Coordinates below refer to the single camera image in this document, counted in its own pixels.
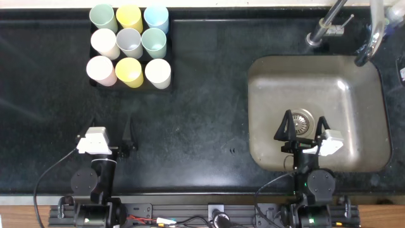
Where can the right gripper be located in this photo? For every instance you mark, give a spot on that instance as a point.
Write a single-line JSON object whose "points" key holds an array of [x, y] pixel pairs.
{"points": [[297, 145]]}

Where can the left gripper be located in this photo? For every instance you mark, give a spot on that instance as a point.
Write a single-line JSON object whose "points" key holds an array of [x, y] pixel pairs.
{"points": [[118, 151]]}

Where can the pink cup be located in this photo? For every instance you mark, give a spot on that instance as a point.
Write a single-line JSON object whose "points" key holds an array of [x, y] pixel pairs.
{"points": [[99, 69]]}

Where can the white cup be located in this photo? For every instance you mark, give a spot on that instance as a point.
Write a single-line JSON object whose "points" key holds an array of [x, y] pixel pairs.
{"points": [[157, 71]]}

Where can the steel sink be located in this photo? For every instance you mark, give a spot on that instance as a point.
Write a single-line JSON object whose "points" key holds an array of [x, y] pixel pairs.
{"points": [[348, 95]]}

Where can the yellow cup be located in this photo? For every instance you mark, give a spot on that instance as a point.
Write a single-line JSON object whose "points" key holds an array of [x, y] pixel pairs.
{"points": [[128, 69], [128, 16]]}

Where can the cream cup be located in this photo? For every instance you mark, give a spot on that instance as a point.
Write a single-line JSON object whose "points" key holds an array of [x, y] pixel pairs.
{"points": [[103, 41]]}

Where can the grey cup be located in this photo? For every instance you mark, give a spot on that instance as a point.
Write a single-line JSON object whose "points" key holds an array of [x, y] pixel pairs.
{"points": [[128, 40]]}

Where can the steel tap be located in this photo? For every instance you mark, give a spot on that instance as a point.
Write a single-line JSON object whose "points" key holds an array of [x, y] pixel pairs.
{"points": [[318, 33]]}

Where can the green cup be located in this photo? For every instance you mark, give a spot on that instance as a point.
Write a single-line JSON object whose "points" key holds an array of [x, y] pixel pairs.
{"points": [[102, 16], [153, 41]]}

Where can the black tray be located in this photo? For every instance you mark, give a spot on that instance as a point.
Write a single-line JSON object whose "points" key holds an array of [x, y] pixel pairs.
{"points": [[170, 47]]}

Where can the clear labelled plastic pack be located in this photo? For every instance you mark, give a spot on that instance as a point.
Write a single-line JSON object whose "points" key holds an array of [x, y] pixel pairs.
{"points": [[402, 73]]}

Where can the blue cup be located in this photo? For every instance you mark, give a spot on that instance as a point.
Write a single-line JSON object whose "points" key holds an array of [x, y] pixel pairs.
{"points": [[155, 16]]}

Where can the blue soap bottle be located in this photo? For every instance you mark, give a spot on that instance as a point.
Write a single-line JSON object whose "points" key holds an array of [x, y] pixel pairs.
{"points": [[395, 16]]}

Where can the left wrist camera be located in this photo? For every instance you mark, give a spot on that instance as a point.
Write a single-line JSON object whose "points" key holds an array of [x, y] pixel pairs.
{"points": [[93, 141]]}

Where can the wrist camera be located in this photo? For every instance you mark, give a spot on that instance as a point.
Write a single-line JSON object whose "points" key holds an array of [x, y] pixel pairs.
{"points": [[329, 144], [93, 141]]}

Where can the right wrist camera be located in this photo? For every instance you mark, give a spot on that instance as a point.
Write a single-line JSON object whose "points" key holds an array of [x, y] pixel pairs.
{"points": [[329, 144]]}

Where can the mounting rail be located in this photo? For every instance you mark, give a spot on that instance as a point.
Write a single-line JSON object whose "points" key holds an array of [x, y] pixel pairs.
{"points": [[190, 212]]}

